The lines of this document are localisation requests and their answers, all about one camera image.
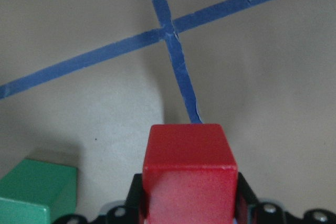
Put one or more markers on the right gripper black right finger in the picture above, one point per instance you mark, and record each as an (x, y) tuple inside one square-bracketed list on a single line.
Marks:
[(246, 202)]

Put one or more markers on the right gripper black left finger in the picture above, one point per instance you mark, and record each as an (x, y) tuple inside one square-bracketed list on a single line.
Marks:
[(135, 201)]

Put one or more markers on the red wooden block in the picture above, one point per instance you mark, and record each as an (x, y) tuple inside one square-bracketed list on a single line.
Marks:
[(189, 175)]

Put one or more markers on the green wooden block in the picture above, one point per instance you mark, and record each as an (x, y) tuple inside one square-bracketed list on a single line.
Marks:
[(38, 192)]

